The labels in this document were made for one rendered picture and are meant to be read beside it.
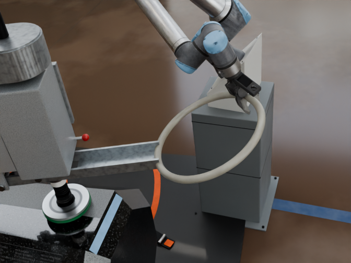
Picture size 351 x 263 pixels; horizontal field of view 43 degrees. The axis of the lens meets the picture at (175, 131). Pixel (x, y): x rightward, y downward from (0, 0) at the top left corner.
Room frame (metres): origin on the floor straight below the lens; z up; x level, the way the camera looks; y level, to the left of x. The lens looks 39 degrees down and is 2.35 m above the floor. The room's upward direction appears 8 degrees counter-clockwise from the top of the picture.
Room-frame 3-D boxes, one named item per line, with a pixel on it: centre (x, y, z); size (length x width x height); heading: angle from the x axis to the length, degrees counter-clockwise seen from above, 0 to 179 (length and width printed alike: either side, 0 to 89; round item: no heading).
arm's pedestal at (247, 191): (2.13, -0.36, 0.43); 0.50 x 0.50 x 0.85; 65
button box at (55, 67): (1.54, 0.46, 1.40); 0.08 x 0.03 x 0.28; 87
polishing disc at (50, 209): (1.43, 0.53, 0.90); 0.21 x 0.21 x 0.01
